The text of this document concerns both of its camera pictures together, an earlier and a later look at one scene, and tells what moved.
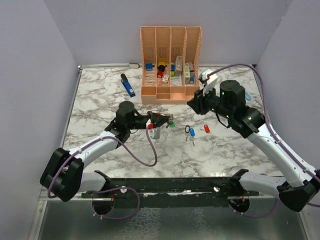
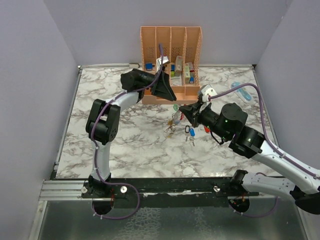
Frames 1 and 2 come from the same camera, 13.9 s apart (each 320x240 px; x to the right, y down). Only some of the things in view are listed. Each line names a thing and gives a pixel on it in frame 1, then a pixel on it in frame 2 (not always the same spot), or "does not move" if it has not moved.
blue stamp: x=149 y=66 does not move
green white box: x=178 y=66 does not move
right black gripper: x=198 y=103 to x=189 y=110
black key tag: x=187 y=128 does not move
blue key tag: x=192 y=132 does not move
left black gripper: x=157 y=119 to x=162 y=87
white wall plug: x=134 y=65 does not move
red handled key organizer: x=170 y=120 to x=177 y=116
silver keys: x=191 y=138 does not move
